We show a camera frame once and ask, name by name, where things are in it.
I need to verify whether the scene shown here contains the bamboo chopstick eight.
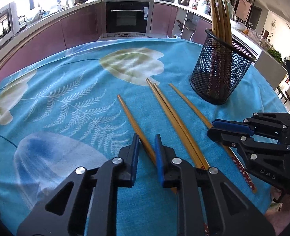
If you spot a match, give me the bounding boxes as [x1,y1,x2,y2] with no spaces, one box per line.
[169,83,257,193]

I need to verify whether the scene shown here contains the bamboo chopstick seven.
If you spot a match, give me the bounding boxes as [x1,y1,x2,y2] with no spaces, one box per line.
[145,78,209,235]

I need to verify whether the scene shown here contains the bamboo chopstick six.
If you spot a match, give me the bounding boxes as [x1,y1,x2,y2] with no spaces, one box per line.
[117,94,164,186]

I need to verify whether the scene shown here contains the bamboo chopstick one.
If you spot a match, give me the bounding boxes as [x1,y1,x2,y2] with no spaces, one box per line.
[209,0,220,99]

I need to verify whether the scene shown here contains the bamboo chopstick three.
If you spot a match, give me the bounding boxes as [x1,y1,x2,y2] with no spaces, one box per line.
[222,0,232,99]

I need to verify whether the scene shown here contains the bamboo chopstick two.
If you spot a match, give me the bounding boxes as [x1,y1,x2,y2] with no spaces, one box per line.
[216,0,229,100]

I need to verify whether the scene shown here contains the bamboo chopstick five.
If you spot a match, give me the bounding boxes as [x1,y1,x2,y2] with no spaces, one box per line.
[218,0,230,97]

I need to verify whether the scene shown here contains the bamboo chopstick four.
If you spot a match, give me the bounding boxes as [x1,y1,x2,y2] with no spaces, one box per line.
[211,0,224,99]

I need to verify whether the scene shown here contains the right hand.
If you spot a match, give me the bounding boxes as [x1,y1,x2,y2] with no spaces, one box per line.
[265,195,290,235]

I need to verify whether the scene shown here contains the black mesh pen holder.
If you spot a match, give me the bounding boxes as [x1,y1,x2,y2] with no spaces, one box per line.
[190,29,256,105]

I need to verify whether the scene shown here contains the blue floral tablecloth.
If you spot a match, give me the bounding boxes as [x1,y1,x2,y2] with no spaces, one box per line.
[0,38,285,233]

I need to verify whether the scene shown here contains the black built-in oven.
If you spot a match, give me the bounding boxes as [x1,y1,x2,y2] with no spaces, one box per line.
[105,0,153,37]

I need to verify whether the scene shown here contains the pink lower cabinets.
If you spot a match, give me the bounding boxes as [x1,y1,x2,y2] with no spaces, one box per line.
[0,0,211,82]

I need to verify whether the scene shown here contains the white microwave oven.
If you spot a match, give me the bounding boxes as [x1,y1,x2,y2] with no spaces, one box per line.
[0,2,20,47]

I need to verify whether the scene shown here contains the pink wall picture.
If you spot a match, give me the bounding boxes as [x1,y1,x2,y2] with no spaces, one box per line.
[236,0,251,21]

